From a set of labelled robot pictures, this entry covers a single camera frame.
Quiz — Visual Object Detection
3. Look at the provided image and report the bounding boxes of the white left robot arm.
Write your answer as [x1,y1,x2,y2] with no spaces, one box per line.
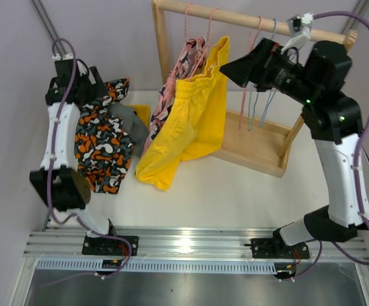
[29,54,119,255]

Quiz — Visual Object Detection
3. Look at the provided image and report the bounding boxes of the orange camouflage shorts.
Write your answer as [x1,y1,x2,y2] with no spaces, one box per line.
[75,78,134,194]

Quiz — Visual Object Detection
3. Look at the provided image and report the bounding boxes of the aluminium corner post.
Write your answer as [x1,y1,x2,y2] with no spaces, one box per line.
[340,0,369,33]
[29,0,65,55]

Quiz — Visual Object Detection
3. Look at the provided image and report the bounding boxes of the aluminium corner post right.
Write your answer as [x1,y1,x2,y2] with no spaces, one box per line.
[340,0,369,33]

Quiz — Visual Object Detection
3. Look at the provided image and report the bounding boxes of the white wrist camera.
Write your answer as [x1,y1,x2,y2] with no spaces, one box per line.
[52,54,90,77]
[280,13,314,54]

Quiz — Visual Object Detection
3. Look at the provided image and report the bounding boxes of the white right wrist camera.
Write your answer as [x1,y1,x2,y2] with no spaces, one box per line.
[280,13,314,54]

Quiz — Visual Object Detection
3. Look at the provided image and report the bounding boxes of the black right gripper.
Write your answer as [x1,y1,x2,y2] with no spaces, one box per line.
[221,37,321,106]

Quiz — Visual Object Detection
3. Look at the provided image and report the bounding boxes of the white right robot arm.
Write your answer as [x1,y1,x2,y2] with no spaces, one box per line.
[220,39,369,258]

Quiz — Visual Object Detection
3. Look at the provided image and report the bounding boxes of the yellow shorts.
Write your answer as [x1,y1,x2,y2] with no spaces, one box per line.
[135,36,230,191]

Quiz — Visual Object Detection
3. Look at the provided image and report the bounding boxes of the wooden clothes rack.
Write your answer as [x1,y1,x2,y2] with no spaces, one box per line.
[150,0,359,179]

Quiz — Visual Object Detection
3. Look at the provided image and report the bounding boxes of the aluminium corner post left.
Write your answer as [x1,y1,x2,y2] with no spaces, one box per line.
[29,0,65,55]

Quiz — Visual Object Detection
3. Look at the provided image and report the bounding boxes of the grey shorts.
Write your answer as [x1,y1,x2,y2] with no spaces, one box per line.
[108,102,148,157]

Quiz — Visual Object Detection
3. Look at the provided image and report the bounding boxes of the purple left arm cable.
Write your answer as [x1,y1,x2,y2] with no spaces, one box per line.
[45,38,133,281]

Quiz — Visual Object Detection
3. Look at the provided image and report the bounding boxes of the blue hanger with grey shorts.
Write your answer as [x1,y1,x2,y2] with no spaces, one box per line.
[247,16,263,132]

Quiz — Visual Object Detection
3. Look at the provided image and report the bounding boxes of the pink patterned shorts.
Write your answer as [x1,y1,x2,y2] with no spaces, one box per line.
[144,36,210,154]

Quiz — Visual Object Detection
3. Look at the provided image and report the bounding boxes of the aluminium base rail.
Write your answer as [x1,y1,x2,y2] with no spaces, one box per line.
[23,226,369,275]

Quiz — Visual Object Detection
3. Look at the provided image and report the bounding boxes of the pink hanger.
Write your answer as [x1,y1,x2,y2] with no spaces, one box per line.
[174,3,205,80]
[238,15,263,130]
[189,7,220,79]

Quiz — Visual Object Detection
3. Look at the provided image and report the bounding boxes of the yellow plastic tray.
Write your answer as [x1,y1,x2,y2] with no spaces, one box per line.
[129,105,151,127]

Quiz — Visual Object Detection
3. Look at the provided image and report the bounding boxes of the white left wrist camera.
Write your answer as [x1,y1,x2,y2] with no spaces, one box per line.
[52,54,90,77]

